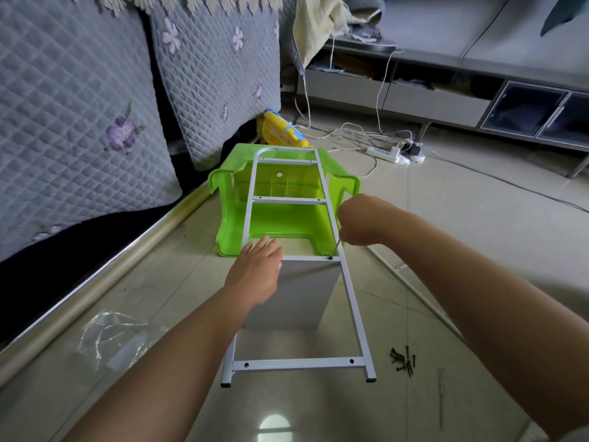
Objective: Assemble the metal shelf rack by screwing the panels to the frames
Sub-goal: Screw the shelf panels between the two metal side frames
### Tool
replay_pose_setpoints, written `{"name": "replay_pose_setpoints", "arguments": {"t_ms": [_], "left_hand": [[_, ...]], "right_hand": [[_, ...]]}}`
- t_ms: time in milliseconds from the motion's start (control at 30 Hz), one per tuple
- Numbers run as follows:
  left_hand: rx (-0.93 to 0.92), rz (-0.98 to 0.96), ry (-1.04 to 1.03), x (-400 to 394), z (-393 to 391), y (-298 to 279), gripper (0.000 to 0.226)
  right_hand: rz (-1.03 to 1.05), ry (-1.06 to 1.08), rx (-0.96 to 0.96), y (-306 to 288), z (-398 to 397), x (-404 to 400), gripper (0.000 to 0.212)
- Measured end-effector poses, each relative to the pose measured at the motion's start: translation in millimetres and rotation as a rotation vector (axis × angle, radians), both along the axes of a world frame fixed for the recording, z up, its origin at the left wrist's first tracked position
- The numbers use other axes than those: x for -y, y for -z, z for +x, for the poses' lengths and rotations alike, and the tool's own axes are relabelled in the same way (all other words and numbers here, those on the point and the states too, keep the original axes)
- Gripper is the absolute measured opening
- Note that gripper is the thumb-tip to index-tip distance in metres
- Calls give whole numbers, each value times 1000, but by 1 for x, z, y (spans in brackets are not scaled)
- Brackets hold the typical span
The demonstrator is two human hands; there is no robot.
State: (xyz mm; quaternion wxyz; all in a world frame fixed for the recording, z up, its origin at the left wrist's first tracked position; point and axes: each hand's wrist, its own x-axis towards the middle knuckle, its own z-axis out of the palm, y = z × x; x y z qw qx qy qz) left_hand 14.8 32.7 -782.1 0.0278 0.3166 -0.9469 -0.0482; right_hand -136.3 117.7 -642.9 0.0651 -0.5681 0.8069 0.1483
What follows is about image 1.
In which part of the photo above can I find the long dark cable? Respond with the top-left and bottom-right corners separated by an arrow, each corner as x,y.
423,150 -> 589,214

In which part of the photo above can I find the white metal frame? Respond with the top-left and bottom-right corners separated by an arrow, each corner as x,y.
366,242 -> 463,343
220,147 -> 379,389

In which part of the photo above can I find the yellow plastic basket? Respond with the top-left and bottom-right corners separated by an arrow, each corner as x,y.
260,109 -> 312,149

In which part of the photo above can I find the person's left forearm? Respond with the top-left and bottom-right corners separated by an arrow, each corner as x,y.
60,290 -> 254,442

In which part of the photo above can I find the grey marble TV cabinet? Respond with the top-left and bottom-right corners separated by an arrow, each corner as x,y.
294,0 -> 589,179

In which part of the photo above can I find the clear plastic screw bag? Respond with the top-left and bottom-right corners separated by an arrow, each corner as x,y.
75,310 -> 155,371

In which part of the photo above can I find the pile of black screws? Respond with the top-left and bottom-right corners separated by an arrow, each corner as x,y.
387,344 -> 418,378

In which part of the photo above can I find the white power strip with plugs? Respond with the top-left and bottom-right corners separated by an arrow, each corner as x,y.
399,137 -> 428,163

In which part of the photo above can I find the tangle of white cables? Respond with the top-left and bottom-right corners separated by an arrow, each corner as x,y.
293,36 -> 426,168

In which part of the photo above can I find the pile of pale cloth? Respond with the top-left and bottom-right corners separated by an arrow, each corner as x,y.
293,0 -> 386,72

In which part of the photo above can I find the long white power strip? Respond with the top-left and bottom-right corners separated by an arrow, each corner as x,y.
365,144 -> 412,166

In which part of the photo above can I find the person's right hand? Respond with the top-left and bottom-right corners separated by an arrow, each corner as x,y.
336,193 -> 399,247

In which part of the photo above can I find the grey textured furniture cover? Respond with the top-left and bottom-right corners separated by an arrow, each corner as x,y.
0,0 -> 298,265

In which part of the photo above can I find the green plastic stool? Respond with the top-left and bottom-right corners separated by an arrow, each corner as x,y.
208,142 -> 362,260

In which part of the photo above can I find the blue cloth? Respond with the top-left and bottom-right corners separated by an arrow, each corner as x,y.
541,0 -> 589,39

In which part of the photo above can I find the person's left hand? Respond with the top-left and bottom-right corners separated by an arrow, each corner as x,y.
223,235 -> 285,311

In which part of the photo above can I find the person's right forearm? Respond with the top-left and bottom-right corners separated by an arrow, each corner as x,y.
377,198 -> 589,438

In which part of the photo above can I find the white wooden board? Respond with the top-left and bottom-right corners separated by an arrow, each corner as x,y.
243,255 -> 344,332

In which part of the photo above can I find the chrome metal base rail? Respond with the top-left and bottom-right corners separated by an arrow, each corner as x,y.
0,184 -> 215,385

